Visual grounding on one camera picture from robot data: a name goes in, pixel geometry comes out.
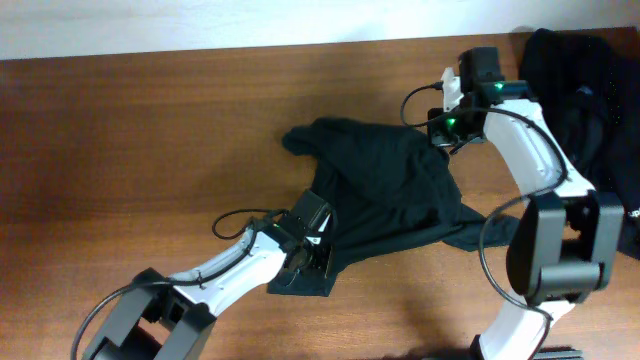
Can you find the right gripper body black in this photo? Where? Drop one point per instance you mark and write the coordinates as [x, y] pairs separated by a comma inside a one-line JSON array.
[[454, 131]]

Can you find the black t-shirt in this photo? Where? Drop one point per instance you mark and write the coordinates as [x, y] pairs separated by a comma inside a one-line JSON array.
[[392, 191]]

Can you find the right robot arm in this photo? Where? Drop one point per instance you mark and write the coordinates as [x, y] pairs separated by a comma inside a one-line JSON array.
[[565, 243]]

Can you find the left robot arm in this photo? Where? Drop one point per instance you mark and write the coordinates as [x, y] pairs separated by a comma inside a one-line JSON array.
[[157, 317]]

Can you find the pile of black clothes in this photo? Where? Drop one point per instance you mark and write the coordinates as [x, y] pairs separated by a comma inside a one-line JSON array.
[[589, 94]]

